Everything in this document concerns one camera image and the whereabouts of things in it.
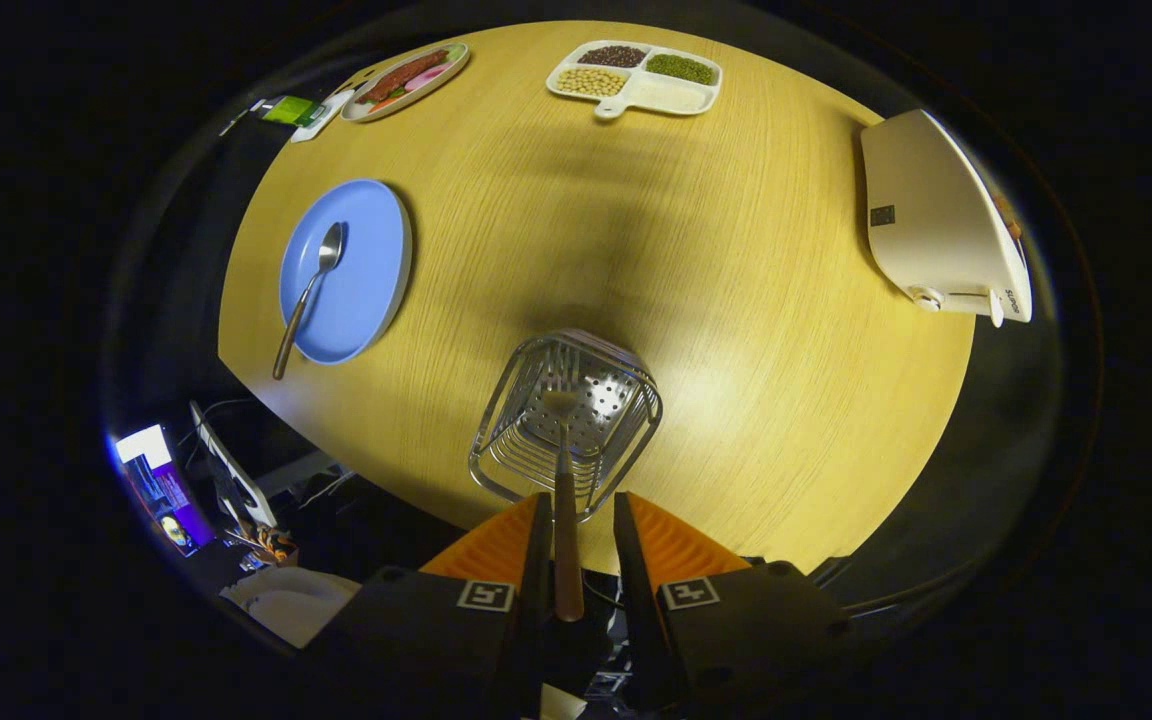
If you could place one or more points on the white divided tray of beans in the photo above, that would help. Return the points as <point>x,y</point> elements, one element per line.
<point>636,80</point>

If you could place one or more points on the white cloth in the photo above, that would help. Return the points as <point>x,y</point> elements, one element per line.
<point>291,600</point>

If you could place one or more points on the plate of meat and vegetables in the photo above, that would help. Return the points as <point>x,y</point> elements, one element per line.
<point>404,80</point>

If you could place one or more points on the bread slice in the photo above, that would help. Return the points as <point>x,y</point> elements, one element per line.
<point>1007,210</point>

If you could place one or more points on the white square coaster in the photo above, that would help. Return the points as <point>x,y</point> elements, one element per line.
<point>333,112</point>

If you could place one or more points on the blue round plate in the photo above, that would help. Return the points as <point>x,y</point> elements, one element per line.
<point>361,280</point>

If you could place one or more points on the lit computer screen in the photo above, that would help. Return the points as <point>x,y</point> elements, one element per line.
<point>161,490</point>

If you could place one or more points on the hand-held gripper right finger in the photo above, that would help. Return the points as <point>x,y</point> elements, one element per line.
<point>628,560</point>

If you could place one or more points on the white toaster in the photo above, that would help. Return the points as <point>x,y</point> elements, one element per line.
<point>926,220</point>

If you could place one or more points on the green label plastic bottle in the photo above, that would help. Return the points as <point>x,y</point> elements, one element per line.
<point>291,110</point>

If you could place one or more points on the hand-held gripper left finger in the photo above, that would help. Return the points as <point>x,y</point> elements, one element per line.
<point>539,560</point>

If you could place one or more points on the metal spoon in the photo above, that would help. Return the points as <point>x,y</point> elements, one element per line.
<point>329,250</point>

